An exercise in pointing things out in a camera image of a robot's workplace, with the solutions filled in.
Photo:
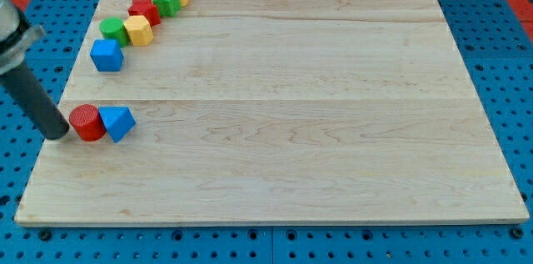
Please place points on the green cylinder block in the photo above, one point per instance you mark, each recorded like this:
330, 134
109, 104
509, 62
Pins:
113, 28

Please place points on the red cylinder block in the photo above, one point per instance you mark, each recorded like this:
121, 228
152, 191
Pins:
87, 122

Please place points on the yellow hexagon block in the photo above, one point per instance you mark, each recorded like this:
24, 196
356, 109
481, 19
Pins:
138, 30

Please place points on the wooden board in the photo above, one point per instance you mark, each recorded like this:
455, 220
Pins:
280, 113

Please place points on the red star block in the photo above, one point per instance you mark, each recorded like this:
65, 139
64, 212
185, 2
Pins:
147, 9

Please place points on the blue cube block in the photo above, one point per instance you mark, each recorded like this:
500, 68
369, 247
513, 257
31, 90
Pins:
107, 55

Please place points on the robot arm silver flange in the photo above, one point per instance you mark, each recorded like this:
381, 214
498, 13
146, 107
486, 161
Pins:
17, 35

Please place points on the green star block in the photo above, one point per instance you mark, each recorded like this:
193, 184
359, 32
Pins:
167, 8

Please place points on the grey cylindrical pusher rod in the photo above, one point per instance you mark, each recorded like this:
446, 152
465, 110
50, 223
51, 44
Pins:
28, 93

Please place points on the blue triangle block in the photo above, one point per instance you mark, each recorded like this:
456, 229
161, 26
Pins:
118, 121

